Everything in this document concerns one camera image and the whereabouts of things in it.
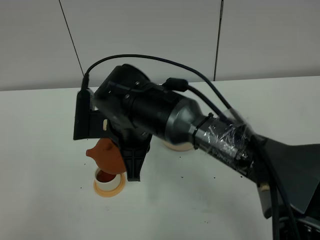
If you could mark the beige round teapot coaster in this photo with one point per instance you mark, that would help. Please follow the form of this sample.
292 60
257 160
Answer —
182 147

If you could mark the white teacup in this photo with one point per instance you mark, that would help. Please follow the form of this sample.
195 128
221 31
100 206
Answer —
104 125
106 181

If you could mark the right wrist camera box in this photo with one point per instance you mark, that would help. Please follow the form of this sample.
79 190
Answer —
88 122

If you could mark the near orange saucer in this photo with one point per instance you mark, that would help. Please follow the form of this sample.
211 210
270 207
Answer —
114 192

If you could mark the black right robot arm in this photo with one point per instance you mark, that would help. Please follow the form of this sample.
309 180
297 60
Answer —
287 176

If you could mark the far white teacup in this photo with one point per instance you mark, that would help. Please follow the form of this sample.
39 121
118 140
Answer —
104 125

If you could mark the near white teacup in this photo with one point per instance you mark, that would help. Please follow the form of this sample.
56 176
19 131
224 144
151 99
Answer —
106 181

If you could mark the brown clay teapot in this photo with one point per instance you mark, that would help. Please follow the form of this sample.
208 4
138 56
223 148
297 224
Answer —
107 157

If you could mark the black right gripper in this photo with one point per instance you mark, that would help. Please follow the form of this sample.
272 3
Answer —
135 108

